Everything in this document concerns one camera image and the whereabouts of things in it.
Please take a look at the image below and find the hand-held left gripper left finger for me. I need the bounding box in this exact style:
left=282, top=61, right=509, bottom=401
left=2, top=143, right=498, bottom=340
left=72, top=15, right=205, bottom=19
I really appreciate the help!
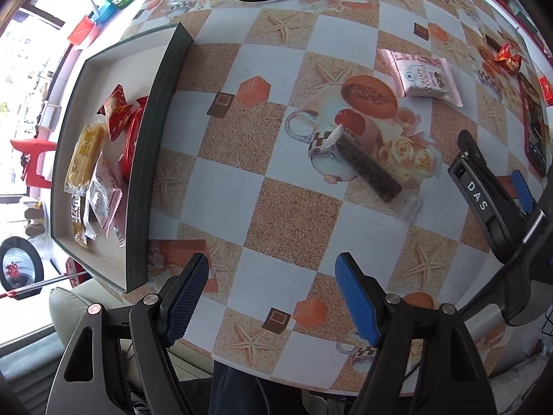
left=45, top=253, right=209, bottom=415

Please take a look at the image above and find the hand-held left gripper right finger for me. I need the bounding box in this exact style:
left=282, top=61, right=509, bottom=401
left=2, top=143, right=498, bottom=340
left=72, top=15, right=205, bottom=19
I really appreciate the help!
left=335, top=253, right=497, bottom=415

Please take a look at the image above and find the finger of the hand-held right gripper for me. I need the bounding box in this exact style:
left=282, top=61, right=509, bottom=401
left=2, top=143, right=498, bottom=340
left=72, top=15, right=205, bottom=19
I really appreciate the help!
left=510, top=170, right=542, bottom=217
left=448, top=130, right=547, bottom=264

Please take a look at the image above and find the pink nougat snack packet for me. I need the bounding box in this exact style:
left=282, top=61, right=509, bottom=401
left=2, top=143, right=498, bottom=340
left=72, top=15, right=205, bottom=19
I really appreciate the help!
left=379, top=48, right=464, bottom=107
left=101, top=184, right=129, bottom=248

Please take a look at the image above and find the dark bar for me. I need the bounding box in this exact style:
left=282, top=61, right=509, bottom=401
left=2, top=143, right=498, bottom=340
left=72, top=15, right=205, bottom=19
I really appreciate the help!
left=325, top=124, right=423, bottom=222

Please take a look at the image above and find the dark green cardboard box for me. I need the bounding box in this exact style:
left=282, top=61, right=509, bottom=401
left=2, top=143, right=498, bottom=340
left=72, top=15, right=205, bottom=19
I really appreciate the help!
left=49, top=21, right=194, bottom=293

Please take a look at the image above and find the plain red snack packet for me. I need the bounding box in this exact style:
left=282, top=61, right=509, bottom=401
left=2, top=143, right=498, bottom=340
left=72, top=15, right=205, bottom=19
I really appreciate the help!
left=122, top=96, right=148, bottom=182

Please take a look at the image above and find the yellow snack packet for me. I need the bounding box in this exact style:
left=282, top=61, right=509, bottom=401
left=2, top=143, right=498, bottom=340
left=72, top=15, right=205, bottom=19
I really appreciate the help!
left=64, top=120, right=107, bottom=194

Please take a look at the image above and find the red gold-print snack packet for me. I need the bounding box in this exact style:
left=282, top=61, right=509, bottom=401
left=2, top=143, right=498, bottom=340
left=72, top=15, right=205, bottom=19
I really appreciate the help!
left=96, top=85, right=131, bottom=141

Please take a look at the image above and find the black red snack packet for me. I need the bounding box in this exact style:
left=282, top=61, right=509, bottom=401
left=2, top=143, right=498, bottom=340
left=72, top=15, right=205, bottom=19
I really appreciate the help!
left=515, top=73, right=549, bottom=179

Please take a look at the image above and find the person's leg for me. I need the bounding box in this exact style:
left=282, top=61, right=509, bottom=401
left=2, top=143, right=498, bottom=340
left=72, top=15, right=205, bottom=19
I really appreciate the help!
left=208, top=360, right=304, bottom=415

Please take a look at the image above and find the gold snack packet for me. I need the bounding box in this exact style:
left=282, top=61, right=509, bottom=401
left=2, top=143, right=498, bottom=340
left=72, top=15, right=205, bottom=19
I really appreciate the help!
left=70, top=189, right=99, bottom=249

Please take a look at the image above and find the white snack packet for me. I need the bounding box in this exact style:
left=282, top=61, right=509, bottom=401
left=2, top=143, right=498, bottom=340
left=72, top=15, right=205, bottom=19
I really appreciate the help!
left=85, top=177, right=111, bottom=228

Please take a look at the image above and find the red gold wrapped candy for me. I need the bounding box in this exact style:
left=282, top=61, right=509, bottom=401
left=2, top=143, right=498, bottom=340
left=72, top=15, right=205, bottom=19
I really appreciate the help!
left=494, top=42, right=524, bottom=75

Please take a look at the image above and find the red white stick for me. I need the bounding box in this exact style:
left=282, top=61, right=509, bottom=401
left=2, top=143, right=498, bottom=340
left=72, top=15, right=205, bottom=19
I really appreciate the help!
left=0, top=270, right=89, bottom=302

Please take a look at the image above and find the round black framed object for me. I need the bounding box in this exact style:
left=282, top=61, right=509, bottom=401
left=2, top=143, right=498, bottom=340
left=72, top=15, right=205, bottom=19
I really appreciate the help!
left=0, top=236, right=45, bottom=302

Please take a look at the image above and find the checkered printed tablecloth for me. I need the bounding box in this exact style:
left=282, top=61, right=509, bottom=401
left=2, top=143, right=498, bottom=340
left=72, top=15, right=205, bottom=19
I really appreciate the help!
left=116, top=0, right=553, bottom=398

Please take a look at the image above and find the red plastic stool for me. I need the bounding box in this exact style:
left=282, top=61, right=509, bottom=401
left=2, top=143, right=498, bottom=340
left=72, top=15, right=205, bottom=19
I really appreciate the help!
left=10, top=137, right=58, bottom=190

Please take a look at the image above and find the red plastic container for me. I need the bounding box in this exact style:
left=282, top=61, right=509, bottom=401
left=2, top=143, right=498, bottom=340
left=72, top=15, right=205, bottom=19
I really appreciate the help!
left=68, top=15, right=98, bottom=47

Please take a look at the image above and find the blue plastic container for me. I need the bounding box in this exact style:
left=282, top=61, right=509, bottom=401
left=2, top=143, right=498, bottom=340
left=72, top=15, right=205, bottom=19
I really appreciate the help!
left=90, top=2, right=119, bottom=24

